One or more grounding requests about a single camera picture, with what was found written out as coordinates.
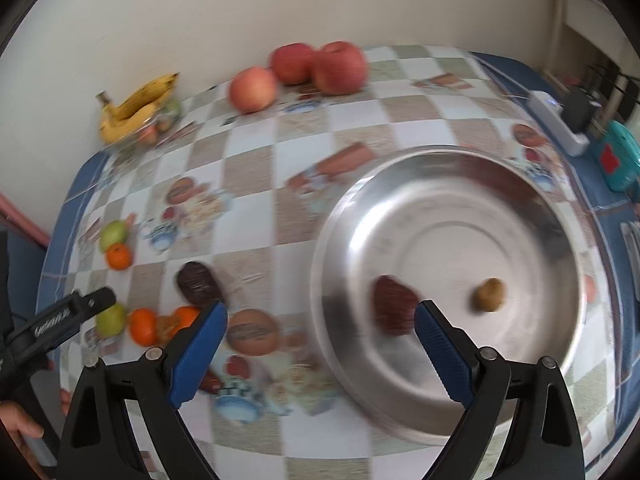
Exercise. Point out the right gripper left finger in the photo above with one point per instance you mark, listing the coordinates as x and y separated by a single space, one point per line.
98 441

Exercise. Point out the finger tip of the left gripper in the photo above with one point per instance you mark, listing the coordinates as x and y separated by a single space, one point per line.
25 349

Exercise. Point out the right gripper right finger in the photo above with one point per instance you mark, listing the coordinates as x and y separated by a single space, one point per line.
543 441

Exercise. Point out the green jujube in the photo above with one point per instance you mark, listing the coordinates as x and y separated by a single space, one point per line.
114 232
112 321

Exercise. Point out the small orange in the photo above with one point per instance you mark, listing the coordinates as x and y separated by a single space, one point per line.
119 257
142 327

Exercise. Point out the orange with stem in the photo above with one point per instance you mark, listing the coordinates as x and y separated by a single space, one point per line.
168 325

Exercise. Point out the dark red date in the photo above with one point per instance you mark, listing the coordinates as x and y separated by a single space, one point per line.
198 286

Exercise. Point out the person's left hand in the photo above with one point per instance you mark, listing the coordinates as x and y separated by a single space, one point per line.
16 417

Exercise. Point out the small brown longan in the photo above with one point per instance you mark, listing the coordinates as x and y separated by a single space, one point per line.
490 295

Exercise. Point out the dark date in basin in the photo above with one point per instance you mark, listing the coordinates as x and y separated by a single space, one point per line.
393 306

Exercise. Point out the steel round basin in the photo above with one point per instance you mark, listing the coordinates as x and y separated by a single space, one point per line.
441 220

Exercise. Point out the checkered printed tablecloth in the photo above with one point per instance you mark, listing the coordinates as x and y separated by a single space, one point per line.
220 195

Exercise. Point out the yellow banana bunch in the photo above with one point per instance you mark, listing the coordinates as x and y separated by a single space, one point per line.
119 121

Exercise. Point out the teal box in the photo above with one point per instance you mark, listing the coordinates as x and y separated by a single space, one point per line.
616 153

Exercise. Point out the pinkish apple left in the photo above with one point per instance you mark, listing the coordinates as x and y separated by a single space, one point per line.
253 90

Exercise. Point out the white power strip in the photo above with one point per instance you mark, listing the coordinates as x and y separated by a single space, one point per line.
548 113

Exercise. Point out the black power adapter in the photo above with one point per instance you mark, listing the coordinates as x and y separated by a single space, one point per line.
578 109

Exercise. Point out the red apple middle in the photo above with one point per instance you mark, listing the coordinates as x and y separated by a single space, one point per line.
292 63

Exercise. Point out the red apple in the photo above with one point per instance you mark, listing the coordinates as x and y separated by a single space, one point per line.
292 63
339 68

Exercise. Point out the red apple right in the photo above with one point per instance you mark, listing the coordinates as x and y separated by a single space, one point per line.
339 68

